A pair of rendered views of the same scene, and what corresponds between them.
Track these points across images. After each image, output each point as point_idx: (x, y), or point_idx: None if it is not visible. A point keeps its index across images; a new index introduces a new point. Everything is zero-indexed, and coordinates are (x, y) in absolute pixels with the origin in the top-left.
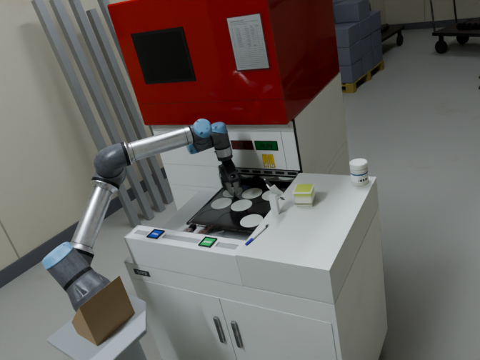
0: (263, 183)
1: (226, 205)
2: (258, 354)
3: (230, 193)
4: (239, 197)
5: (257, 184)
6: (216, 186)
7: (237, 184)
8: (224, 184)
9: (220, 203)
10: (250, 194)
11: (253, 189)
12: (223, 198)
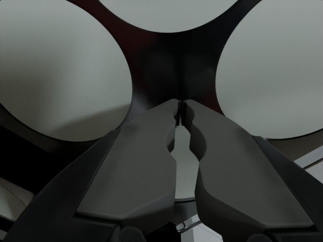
0: (35, 172)
1: (286, 6)
2: None
3: (217, 113)
4: (151, 74)
5: (52, 174)
6: (206, 234)
7: (122, 151)
8: (313, 204)
9: (305, 78)
10: (68, 68)
11: (50, 120)
12: (249, 127)
